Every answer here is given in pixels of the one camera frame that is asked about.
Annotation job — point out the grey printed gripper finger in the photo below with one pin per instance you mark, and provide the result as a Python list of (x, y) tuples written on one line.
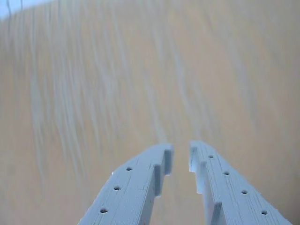
[(229, 194), (131, 187)]

